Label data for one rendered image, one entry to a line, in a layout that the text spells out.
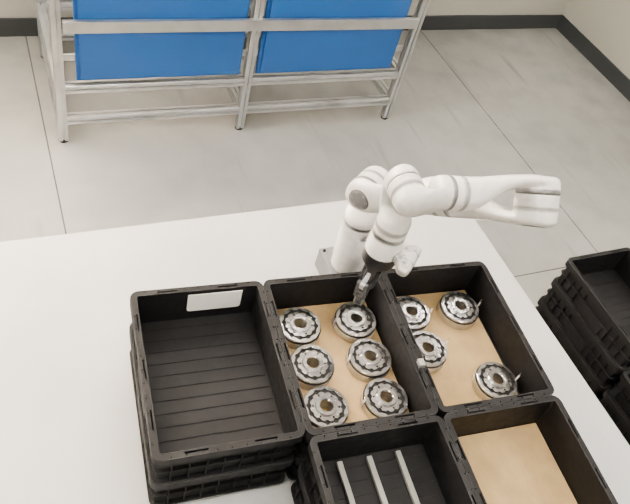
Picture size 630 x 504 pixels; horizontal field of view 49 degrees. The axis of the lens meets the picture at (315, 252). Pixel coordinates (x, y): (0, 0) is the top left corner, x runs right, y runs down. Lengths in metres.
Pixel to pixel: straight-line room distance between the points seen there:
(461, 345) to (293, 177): 1.72
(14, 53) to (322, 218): 2.23
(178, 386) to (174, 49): 1.90
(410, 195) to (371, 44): 2.24
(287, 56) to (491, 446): 2.19
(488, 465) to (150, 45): 2.21
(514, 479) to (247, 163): 2.13
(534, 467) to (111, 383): 0.98
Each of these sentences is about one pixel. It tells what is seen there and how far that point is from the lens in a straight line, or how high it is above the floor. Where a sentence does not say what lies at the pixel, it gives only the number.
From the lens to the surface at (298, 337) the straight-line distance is 1.62.
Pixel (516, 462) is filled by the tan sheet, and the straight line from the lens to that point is 1.67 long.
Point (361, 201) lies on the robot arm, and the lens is 1.67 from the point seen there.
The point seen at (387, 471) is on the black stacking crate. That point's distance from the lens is 1.54.
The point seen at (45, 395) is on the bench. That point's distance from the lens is 1.69.
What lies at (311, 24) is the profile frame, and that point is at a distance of 3.25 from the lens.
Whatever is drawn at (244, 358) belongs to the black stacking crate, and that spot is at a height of 0.83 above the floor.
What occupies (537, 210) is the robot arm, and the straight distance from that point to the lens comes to 1.48.
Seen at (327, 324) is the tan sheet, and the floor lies 0.83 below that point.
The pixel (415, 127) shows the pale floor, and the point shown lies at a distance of 3.86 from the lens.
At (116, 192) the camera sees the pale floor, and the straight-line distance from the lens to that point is 3.10.
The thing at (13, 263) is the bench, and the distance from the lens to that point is 1.93.
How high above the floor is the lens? 2.16
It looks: 46 degrees down
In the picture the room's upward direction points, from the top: 17 degrees clockwise
